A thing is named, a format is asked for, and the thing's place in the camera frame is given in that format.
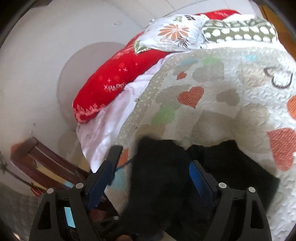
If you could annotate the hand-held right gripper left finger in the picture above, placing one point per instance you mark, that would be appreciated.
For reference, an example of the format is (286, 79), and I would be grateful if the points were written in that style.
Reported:
(99, 183)

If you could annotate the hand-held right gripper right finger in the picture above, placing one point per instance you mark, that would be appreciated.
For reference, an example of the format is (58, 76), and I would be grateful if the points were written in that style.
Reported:
(201, 183)

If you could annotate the black pants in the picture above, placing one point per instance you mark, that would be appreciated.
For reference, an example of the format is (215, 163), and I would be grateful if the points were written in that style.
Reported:
(157, 185)

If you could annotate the white bed sheet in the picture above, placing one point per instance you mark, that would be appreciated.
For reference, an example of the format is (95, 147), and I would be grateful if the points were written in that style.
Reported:
(106, 129)

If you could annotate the dark red wooden chair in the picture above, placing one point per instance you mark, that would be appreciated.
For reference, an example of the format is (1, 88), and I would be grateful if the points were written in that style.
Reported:
(46, 162)

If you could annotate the heart print quilt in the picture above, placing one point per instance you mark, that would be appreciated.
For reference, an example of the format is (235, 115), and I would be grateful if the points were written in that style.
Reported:
(219, 111)

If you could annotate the long red printed pillow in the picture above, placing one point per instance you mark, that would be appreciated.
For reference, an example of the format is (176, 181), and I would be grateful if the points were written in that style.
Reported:
(115, 76)

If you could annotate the beige rounded headboard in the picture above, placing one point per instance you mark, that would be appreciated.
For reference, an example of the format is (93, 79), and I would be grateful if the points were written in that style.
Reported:
(71, 74)

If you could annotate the white floral pillow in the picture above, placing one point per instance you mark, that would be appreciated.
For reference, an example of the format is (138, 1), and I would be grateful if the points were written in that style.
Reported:
(171, 32)

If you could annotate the green white-dotted pillow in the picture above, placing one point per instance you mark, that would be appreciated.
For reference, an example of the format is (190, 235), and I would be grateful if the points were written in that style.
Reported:
(238, 32)

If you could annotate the small red pillow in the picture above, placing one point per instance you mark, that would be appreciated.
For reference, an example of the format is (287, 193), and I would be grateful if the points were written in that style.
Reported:
(222, 14)

